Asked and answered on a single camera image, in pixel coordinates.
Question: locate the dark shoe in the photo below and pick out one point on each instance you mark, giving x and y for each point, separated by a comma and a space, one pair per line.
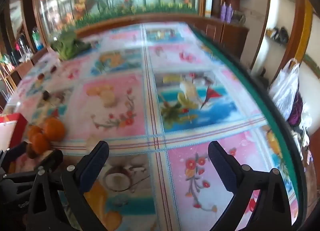
284, 35
275, 33

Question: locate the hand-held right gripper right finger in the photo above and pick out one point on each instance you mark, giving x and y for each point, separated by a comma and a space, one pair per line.
222, 168

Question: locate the white plastic bag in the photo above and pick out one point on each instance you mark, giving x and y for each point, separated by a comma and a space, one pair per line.
285, 88

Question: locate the purple bottle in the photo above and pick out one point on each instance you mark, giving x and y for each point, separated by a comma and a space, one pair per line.
223, 11
229, 13

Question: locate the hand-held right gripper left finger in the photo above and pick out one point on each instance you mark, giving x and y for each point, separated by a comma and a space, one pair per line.
89, 171

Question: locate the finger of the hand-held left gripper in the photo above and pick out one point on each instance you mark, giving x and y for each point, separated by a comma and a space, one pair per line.
53, 158
12, 152

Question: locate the orange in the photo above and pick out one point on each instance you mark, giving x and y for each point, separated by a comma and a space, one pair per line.
53, 129
40, 144
34, 131

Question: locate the broccoli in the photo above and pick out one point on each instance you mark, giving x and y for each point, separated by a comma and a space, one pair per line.
67, 45

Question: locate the fruit printed tablecloth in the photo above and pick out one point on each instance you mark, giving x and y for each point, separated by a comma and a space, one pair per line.
120, 101

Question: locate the white board with red border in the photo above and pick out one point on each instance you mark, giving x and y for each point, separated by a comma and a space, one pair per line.
15, 123

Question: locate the purple cloth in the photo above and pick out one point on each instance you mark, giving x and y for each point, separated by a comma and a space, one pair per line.
296, 111

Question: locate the green plastic bottle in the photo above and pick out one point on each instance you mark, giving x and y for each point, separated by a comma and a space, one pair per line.
37, 39

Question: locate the dark red date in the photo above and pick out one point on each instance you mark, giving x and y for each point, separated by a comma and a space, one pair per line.
46, 95
53, 69
40, 77
31, 153

